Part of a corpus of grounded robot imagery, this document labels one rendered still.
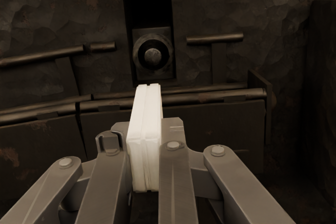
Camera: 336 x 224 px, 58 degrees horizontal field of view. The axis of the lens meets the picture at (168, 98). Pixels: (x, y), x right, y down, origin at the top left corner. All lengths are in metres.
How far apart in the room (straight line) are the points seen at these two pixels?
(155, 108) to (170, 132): 0.02
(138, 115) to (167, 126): 0.02
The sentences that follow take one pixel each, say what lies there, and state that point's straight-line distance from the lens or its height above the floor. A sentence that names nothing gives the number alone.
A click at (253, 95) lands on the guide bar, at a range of 0.32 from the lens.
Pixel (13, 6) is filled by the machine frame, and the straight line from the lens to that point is 0.43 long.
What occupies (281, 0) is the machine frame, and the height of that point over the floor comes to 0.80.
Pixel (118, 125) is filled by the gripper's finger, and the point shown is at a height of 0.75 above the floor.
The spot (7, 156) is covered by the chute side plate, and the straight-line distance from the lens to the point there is 0.37.
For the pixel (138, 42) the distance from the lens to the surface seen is 0.43.
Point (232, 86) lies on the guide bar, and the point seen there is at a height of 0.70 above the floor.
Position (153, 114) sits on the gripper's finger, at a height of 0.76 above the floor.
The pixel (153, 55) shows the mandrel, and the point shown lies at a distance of 0.41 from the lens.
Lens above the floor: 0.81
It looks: 18 degrees down
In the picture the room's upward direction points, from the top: 4 degrees counter-clockwise
